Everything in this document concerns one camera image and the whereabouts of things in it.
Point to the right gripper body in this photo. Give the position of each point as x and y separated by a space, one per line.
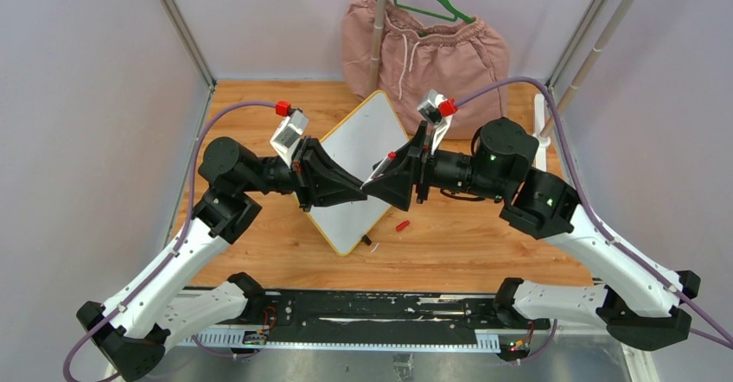
425 179

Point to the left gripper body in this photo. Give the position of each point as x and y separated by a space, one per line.
302 169

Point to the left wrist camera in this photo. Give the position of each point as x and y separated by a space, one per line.
288 136

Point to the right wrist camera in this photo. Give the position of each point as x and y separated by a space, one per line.
438 110

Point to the yellow framed whiteboard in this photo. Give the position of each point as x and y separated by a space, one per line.
357 143

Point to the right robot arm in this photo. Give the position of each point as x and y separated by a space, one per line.
635 300

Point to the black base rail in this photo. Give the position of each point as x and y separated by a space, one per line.
381 318

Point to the white marker pen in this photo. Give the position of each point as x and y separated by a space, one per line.
380 168

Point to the red marker cap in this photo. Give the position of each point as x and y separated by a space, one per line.
401 226

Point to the clothes rack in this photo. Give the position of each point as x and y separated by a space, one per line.
570 51

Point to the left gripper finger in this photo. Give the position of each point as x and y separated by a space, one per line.
324 167
330 194

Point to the pink shorts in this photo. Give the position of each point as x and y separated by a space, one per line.
455 60

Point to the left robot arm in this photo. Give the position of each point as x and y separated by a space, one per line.
135 328

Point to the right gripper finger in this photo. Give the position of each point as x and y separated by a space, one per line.
395 190
402 165

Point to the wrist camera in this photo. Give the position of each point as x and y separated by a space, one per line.
288 136
438 110

